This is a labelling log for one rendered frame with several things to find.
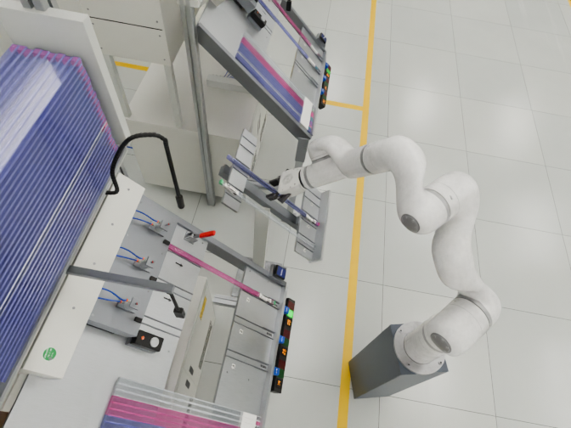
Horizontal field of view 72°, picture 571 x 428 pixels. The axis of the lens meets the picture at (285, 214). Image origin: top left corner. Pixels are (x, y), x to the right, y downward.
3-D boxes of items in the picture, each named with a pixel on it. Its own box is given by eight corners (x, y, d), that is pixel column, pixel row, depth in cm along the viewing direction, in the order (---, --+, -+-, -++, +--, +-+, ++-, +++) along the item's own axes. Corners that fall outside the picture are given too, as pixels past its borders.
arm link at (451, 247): (442, 335, 119) (474, 304, 126) (478, 353, 109) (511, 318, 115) (404, 189, 100) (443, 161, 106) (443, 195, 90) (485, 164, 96)
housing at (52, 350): (120, 202, 115) (145, 188, 107) (37, 378, 89) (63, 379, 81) (94, 187, 111) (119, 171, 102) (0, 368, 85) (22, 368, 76)
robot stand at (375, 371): (381, 359, 210) (435, 321, 151) (387, 396, 201) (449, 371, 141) (347, 362, 208) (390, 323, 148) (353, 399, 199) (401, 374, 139)
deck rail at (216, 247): (274, 284, 155) (286, 282, 151) (274, 289, 154) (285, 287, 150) (112, 188, 113) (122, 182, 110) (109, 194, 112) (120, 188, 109)
